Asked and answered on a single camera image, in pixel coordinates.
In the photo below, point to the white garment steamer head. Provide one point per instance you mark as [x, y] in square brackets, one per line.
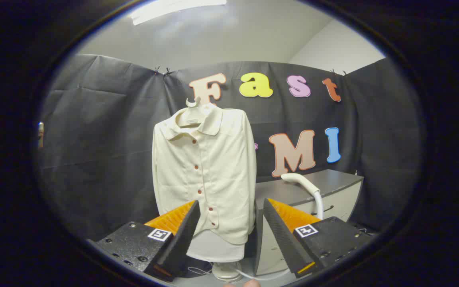
[299, 179]

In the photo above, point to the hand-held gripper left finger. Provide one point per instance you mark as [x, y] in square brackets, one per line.
[181, 239]

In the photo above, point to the grey-topped white cabinet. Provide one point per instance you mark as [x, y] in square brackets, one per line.
[325, 183]

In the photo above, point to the cream button-up shirt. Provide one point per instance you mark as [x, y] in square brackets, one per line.
[221, 167]

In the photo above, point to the white plastic hanger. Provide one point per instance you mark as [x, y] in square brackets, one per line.
[191, 116]

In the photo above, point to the white garment steamer base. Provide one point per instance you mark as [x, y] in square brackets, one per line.
[226, 272]

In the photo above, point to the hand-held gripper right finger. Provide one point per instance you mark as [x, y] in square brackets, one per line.
[283, 239]

